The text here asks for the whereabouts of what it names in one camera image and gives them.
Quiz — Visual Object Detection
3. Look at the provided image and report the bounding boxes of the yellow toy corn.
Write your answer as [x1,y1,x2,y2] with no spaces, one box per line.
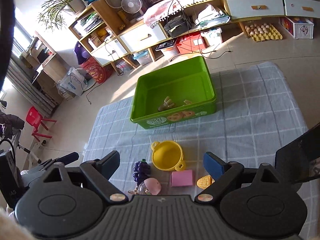
[196,175,215,190]

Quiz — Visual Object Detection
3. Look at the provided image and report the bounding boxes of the purple toy grapes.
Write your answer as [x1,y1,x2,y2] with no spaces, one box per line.
[132,159,151,186]

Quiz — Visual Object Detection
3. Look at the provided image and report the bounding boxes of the pink rectangular block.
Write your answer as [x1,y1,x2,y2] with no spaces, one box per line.
[171,170,194,187]

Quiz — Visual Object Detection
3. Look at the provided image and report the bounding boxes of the pink toy pig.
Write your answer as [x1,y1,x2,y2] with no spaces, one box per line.
[128,178,162,196]

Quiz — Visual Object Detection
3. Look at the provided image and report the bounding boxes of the yellow toy pot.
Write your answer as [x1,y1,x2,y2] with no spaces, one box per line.
[151,140,186,172]

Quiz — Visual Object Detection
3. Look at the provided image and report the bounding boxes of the red plastic child chair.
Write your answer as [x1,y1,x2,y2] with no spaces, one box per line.
[25,106,56,142]

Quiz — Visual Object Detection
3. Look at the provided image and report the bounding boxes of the grey checked tablecloth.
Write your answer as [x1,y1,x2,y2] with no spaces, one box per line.
[84,62,307,239]

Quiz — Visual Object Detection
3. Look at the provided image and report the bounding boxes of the white paper shopping bag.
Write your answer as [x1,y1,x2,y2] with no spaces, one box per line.
[58,67,88,96]

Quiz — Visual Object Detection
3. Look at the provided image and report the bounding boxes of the beige starfish toy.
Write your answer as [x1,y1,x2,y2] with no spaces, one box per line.
[158,96,175,112]

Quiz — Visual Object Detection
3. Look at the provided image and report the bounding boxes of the green plastic storage box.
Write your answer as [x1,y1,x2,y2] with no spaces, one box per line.
[130,56,217,129]

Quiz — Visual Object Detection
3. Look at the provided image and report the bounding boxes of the red printed bucket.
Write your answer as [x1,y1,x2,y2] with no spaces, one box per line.
[80,57,114,84]

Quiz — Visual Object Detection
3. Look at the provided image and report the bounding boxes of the wooden shelf cabinet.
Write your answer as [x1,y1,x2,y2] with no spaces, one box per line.
[68,0,320,74]

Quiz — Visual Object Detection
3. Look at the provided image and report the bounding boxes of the red storage box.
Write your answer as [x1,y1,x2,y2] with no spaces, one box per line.
[176,31,207,54]

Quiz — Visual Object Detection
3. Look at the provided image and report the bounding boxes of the yellow egg tray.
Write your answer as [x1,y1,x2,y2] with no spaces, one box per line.
[245,23,283,42]

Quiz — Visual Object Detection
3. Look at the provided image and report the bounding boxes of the potted green plant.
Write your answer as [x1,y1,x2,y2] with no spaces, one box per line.
[38,0,86,29]

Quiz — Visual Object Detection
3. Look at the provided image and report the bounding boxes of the white decorated toy box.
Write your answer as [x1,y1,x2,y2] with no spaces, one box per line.
[279,17,314,39]

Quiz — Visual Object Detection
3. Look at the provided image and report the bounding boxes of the white desk fan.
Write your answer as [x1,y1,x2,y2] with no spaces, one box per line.
[121,0,143,14]

